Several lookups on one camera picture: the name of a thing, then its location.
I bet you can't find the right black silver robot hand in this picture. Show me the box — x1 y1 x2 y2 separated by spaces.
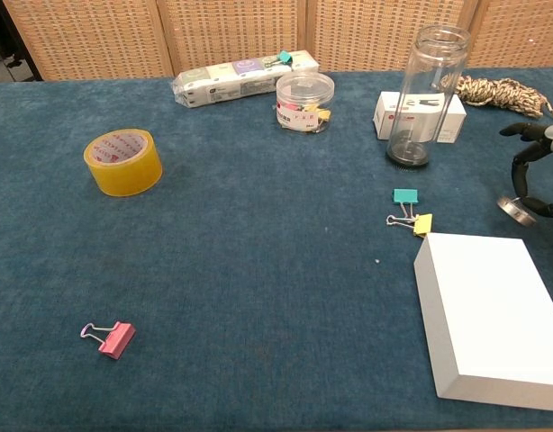
499 121 553 221

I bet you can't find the yellow binder clip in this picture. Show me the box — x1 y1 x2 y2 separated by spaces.
385 212 434 239

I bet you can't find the teal binder clip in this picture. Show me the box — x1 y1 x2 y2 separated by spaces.
392 187 421 221
262 49 294 69

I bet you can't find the clear glass bottle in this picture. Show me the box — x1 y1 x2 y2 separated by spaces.
385 23 473 171

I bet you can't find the large plain white box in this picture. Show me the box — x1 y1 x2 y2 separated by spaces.
412 232 553 412

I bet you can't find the small white printed box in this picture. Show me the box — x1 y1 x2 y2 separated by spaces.
371 90 468 146

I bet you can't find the clear jar of binder clips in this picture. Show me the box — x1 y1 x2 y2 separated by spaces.
275 71 337 133

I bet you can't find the blue felt table cloth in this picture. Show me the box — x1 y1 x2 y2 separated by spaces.
0 66 553 432

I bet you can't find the long white tissue pack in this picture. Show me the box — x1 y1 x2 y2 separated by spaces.
171 49 321 111

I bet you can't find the woven bamboo folding screen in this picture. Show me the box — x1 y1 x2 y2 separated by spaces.
1 0 553 83

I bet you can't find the yellow packing tape roll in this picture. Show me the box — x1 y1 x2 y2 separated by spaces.
82 127 164 198

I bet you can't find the pink binder clip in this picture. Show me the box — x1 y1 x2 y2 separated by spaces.
79 319 137 361

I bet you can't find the coiled beige patterned rope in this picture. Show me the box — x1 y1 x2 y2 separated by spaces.
440 74 553 124

